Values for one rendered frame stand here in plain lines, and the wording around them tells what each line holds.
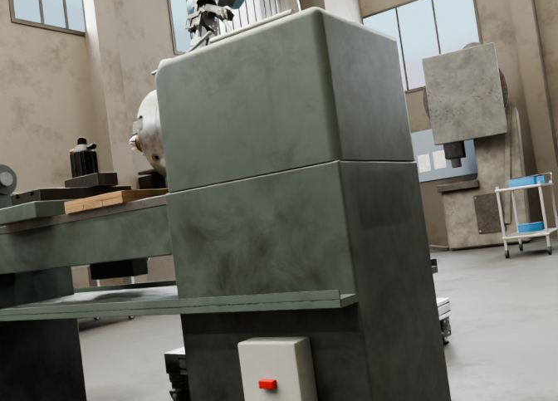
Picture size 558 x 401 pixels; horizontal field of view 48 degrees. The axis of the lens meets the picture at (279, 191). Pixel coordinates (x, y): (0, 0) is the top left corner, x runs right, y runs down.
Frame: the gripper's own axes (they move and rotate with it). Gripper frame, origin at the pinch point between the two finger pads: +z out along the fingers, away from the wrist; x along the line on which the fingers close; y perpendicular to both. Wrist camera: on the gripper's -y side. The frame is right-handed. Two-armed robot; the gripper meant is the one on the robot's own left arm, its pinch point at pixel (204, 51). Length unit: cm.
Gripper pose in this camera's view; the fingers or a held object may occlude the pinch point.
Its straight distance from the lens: 212.7
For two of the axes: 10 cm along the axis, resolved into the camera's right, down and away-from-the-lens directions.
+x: -5.9, -3.1, -7.5
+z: -0.7, 9.4, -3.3
